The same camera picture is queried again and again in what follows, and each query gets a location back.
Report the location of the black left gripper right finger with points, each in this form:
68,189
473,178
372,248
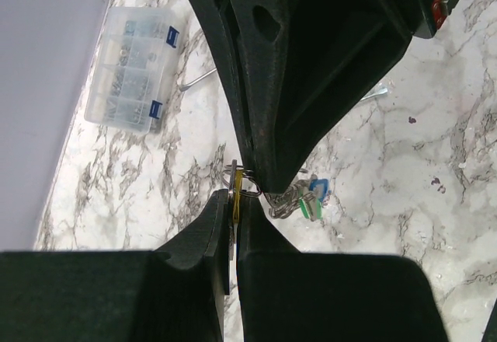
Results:
287,295

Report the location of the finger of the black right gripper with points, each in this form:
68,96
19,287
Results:
220,27
296,67

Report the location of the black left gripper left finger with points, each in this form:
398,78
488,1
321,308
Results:
173,293

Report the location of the silver key with yellow tag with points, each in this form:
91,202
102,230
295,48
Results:
232,227

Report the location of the yellow key tag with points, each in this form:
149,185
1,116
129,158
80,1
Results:
237,195

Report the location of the green key tag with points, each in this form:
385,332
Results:
310,207

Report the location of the blue key tag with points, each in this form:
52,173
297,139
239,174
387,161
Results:
320,187

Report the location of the clear plastic screw box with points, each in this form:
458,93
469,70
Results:
135,67

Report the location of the blue handled screwdriver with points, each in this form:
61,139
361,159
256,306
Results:
188,85

